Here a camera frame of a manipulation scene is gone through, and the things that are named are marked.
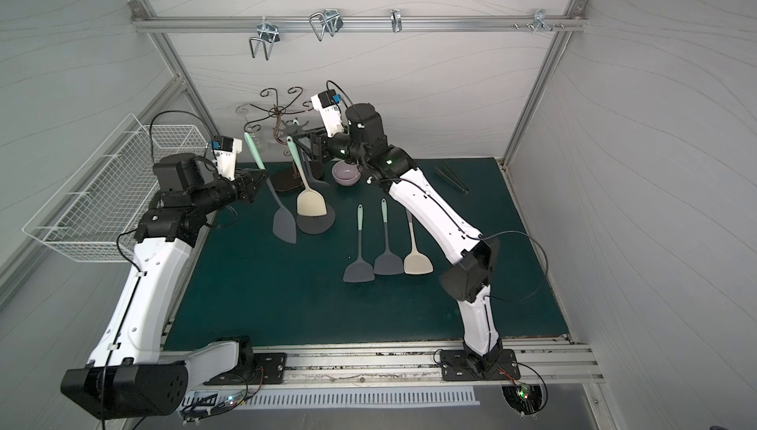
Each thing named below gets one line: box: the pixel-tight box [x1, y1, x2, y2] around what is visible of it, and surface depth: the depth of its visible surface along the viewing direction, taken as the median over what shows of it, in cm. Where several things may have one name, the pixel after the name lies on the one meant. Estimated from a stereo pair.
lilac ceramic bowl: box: [331, 159, 362, 187], surface depth 113 cm
